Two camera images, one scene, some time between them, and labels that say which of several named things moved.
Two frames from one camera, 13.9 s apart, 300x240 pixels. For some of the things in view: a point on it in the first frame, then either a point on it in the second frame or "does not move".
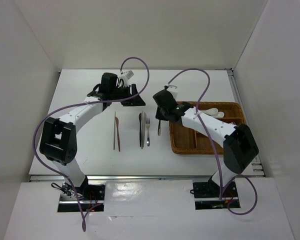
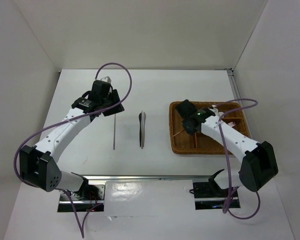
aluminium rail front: x=133 y=178 does not move
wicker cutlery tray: x=184 y=140 does not move
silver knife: x=144 y=127 does not move
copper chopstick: x=117 y=120 -> x=178 y=133
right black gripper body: x=166 y=111 -> x=186 y=127
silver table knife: x=142 y=128 does not move
